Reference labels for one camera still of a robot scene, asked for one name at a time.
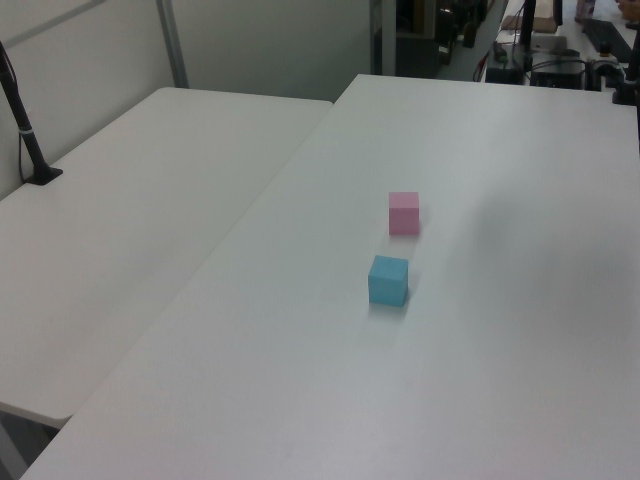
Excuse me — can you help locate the white side table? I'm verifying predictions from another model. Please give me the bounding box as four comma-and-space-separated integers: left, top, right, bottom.
0, 87, 335, 435

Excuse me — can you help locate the black monitor stand pole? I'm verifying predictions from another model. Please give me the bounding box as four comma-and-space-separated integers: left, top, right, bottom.
519, 0, 539, 47

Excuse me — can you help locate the white flat box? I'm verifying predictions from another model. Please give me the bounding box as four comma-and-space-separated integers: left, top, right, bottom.
530, 32, 569, 52

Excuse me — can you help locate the black clamp stand with pole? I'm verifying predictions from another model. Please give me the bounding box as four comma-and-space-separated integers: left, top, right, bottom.
611, 0, 640, 107

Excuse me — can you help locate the black camera stand pole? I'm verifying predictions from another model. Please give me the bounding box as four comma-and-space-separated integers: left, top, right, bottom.
0, 39, 65, 187

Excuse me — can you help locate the grey metal partition post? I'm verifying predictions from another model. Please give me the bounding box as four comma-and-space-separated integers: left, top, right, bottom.
155, 0, 190, 90

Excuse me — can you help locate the black keyboard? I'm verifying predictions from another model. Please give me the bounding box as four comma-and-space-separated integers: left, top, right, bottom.
582, 18, 634, 57

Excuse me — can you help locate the grey metal cabinet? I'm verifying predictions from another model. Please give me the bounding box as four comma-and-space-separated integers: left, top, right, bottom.
396, 32, 442, 78

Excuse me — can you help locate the pink foam cube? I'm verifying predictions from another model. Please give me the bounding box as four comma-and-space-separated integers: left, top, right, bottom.
388, 191, 421, 237

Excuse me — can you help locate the blue foam cube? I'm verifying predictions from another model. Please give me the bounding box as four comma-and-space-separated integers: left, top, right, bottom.
367, 254, 410, 307

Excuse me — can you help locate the small black device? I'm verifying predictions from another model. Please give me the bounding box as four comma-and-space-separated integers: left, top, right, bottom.
485, 63, 524, 84

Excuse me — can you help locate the black electronics box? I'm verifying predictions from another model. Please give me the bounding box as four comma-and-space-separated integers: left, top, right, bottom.
529, 59, 587, 90

